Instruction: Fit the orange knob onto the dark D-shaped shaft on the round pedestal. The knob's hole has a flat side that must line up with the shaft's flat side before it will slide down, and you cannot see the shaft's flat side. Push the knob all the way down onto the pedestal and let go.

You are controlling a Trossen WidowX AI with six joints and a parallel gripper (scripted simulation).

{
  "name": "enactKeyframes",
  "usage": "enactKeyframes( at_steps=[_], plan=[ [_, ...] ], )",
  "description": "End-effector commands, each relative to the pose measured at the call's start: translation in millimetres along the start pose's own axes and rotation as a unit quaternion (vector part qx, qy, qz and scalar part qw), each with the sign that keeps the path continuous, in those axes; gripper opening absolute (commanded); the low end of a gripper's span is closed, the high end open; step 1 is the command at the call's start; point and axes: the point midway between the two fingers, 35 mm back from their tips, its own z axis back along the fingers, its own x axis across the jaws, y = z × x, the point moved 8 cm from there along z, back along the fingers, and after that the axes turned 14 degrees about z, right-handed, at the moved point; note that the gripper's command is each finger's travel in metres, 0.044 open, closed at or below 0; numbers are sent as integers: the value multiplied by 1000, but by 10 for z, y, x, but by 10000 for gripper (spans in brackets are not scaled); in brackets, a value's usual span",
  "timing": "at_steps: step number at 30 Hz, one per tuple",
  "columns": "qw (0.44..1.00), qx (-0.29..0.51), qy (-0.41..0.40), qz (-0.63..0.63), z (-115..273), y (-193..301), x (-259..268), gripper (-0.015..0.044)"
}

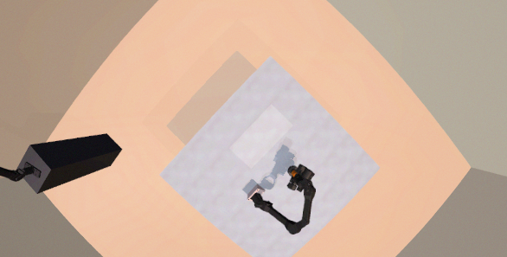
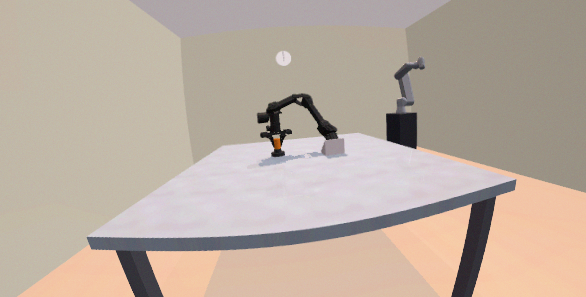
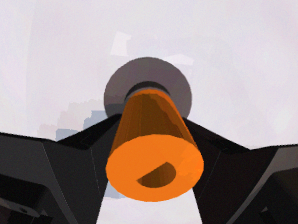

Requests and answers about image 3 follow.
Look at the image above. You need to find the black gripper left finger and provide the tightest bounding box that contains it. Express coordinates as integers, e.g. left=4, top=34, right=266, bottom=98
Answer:
left=0, top=113, right=122, bottom=224

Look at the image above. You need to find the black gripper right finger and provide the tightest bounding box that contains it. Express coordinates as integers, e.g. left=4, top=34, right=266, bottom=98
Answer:
left=182, top=117, right=298, bottom=224

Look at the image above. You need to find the orange knob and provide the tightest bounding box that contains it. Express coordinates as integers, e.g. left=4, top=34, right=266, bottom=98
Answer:
left=106, top=89, right=204, bottom=201

